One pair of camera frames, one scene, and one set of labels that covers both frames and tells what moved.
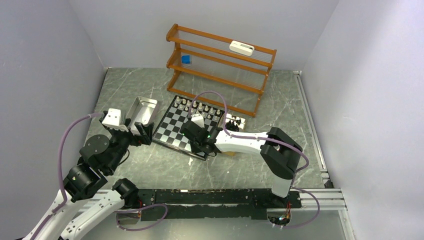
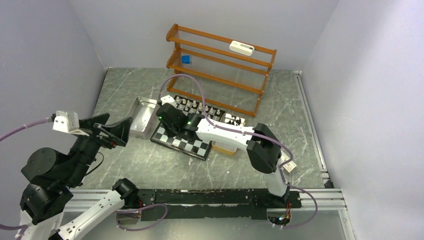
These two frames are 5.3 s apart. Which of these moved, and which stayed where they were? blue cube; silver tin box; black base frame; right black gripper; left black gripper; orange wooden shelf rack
Moved: right black gripper; left black gripper
Stayed: silver tin box; orange wooden shelf rack; blue cube; black base frame
